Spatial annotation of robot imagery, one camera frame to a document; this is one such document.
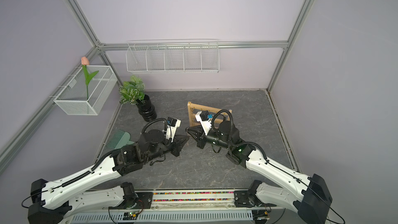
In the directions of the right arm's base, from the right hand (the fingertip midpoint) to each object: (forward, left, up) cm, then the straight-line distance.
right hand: (186, 129), depth 65 cm
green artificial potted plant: (+26, +32, -4) cm, 41 cm away
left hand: (-3, -1, -4) cm, 5 cm away
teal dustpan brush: (+10, +45, -29) cm, 55 cm away
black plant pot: (+25, +29, -19) cm, 43 cm away
